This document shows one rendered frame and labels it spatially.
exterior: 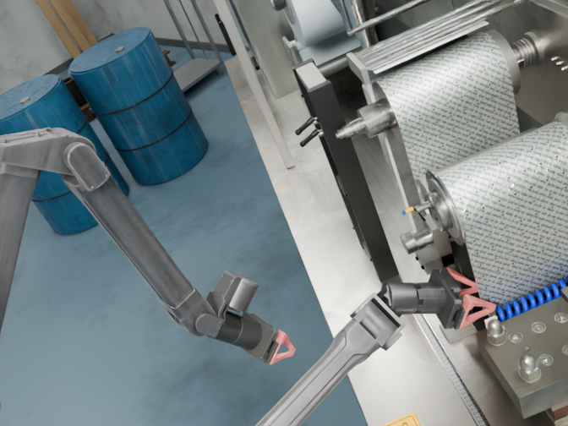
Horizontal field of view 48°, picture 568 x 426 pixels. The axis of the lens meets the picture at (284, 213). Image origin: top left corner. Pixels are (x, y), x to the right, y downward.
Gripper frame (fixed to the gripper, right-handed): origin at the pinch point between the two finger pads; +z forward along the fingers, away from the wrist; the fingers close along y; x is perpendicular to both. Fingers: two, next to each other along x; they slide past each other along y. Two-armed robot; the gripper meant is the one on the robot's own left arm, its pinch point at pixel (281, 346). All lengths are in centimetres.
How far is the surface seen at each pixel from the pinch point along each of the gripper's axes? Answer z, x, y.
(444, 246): 5.2, -31.5, -21.7
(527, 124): 33, -70, -9
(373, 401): 15.7, 2.1, -15.0
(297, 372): 107, 24, 85
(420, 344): 24.0, -12.4, -14.1
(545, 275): 19, -35, -35
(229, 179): 146, -46, 241
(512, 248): 8.0, -35.8, -32.9
